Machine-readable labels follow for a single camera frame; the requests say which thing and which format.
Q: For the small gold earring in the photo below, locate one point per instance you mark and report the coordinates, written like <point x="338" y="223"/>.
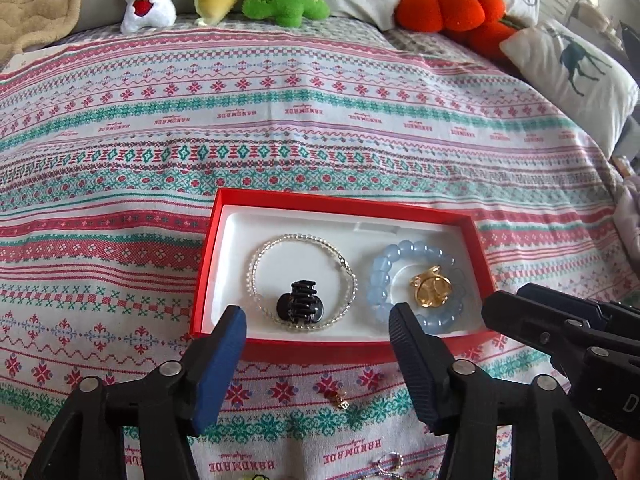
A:
<point x="338" y="398"/>

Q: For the gold hair clip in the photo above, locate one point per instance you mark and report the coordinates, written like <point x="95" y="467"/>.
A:
<point x="431" y="288"/>

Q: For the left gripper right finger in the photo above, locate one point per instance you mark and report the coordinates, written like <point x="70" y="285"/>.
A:
<point x="424" y="361"/>

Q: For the lavender cloth pile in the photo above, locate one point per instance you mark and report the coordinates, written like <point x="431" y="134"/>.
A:
<point x="626" y="214"/>

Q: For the black hair claw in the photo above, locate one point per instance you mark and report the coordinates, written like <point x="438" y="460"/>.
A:
<point x="301" y="305"/>

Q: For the patterned bed cloth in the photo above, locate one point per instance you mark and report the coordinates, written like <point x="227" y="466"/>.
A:
<point x="112" y="152"/>

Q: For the red jewelry box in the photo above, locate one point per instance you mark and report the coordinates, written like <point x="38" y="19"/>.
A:
<point x="361" y="255"/>

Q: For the orange pumpkin plush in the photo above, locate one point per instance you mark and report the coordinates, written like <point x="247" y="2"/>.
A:
<point x="476" y="24"/>

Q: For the white deer pillow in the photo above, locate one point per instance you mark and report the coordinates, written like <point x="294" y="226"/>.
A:
<point x="588" y="85"/>

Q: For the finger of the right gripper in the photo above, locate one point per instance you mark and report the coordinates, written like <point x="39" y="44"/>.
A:
<point x="583" y="308"/>

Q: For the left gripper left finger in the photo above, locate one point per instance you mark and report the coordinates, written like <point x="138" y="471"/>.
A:
<point x="210" y="364"/>

